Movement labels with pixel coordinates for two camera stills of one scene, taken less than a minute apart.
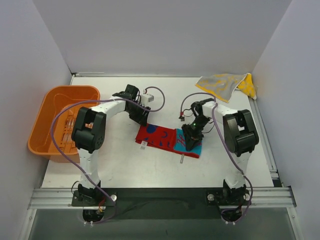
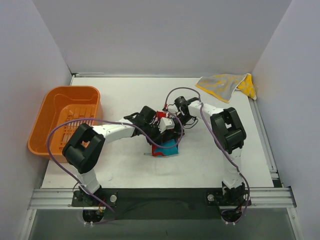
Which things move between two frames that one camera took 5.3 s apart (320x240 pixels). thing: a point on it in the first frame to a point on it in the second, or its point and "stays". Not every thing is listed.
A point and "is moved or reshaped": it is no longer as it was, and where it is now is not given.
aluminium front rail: x=61 y=198 stays
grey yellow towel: x=223 y=86 stays
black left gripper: x=139 y=116 to x=158 y=136
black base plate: x=162 y=203 stays
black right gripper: x=190 y=132 to x=176 y=127
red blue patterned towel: x=173 y=139 is moved or reshaped
